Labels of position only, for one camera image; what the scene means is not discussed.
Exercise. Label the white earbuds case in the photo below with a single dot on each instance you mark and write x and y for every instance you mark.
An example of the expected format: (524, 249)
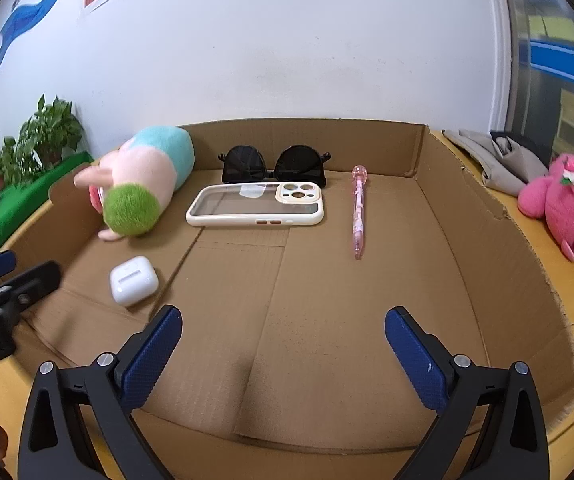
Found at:
(134, 280)

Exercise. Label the pink and blue plush toy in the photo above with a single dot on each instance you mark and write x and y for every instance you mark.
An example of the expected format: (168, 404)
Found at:
(152, 170)

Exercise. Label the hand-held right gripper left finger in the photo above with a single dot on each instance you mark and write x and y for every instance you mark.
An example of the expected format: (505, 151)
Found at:
(149, 360)

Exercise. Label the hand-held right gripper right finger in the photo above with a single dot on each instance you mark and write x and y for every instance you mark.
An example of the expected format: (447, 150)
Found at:
(417, 360)

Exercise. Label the glass door with blue stripe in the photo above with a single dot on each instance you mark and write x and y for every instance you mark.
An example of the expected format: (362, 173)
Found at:
(557, 60)

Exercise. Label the potted green plant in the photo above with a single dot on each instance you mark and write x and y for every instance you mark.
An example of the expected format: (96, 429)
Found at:
(2, 162)
(49, 127)

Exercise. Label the green turf mat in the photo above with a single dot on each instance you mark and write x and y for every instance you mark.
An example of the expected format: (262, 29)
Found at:
(2, 215)

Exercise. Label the clear white phone case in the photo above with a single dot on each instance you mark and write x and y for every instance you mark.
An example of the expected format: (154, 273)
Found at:
(247, 206)

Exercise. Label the grey cloth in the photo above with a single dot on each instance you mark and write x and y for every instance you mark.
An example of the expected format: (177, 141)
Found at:
(509, 167)

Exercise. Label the pink strawberry plush toy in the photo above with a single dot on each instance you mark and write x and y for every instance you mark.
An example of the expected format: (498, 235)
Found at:
(572, 210)

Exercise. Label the cardboard box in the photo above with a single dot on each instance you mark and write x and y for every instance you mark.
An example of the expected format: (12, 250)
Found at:
(317, 310)

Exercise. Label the black sunglasses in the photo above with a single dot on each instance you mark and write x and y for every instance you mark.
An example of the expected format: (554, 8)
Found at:
(244, 162)

